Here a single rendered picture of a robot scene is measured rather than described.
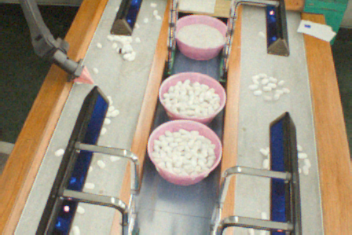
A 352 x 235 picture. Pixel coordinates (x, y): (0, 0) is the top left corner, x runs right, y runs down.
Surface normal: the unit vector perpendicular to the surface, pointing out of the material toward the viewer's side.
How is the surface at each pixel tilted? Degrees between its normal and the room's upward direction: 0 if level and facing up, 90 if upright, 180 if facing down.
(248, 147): 0
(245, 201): 0
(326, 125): 0
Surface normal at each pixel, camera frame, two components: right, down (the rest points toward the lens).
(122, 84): 0.01, -0.69
